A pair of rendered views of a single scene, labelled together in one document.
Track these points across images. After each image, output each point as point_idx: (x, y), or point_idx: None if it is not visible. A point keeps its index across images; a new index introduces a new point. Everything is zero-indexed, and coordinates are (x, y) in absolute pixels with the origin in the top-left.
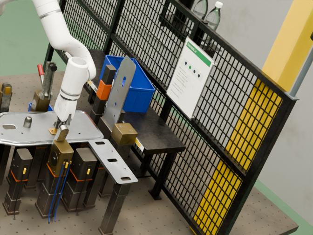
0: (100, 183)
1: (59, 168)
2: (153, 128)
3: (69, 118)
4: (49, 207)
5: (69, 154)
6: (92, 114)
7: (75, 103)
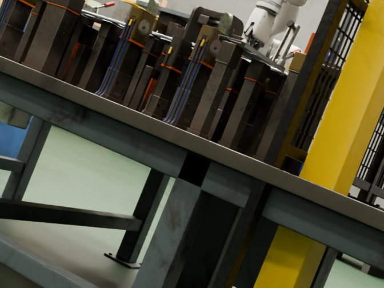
0: (243, 108)
1: (195, 46)
2: None
3: (250, 28)
4: (174, 107)
5: (209, 28)
6: None
7: (262, 10)
